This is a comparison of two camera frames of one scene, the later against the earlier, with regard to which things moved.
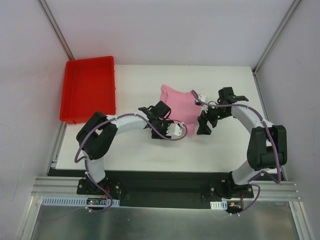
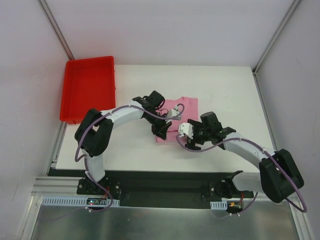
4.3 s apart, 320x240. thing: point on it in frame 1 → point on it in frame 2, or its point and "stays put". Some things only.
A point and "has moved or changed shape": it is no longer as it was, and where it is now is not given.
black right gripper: [207, 119] → [195, 136]
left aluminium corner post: [56, 29] stays put
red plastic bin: [88, 87] stays put
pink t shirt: [183, 108] has moved or changed shape
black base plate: [168, 190] stays put
